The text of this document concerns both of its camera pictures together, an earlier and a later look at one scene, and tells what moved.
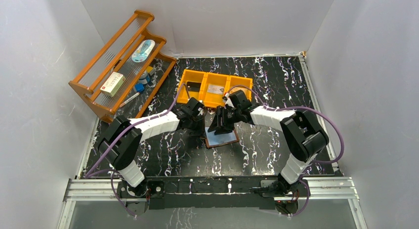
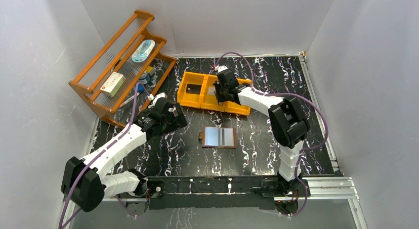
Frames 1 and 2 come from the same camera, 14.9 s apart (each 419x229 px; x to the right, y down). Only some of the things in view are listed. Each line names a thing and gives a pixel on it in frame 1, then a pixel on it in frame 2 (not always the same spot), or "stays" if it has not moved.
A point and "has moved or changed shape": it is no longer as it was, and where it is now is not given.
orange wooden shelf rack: [124, 73] stays
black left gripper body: [197, 123] to [173, 115]
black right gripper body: [235, 113] to [221, 92]
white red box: [113, 84] stays
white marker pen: [137, 94] stays
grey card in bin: [216, 89] stays
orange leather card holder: [212, 140] has moved or changed shape
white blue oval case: [143, 51] stays
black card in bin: [193, 86] stays
